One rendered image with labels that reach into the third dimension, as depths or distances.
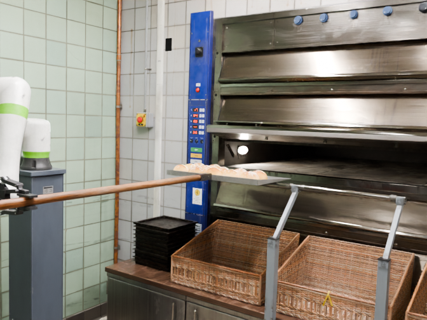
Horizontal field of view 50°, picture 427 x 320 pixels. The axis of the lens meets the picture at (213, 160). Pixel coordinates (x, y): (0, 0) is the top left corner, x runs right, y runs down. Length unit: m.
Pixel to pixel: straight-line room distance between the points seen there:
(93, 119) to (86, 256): 0.96
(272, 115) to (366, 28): 0.68
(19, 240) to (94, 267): 1.14
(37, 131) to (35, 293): 0.78
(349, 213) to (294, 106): 0.66
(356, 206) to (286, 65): 0.87
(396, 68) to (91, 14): 2.00
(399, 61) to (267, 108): 0.77
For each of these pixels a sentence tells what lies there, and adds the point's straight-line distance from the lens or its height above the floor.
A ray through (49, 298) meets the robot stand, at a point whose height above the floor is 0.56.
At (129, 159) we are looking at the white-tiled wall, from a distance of 3.40.
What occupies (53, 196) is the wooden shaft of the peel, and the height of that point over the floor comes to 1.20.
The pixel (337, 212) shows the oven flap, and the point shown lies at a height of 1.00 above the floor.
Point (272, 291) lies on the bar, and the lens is 2.14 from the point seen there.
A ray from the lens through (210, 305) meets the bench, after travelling 2.43.
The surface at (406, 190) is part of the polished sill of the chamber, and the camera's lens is 2.47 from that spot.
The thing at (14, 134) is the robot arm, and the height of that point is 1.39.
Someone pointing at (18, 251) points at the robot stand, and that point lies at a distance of 2.47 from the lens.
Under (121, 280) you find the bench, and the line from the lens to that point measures 2.82.
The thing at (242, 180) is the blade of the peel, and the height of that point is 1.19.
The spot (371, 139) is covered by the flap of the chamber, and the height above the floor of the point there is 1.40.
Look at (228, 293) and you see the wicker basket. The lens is 2.40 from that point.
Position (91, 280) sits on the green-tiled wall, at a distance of 3.51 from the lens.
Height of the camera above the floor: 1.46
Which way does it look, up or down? 5 degrees down
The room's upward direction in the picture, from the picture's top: 2 degrees clockwise
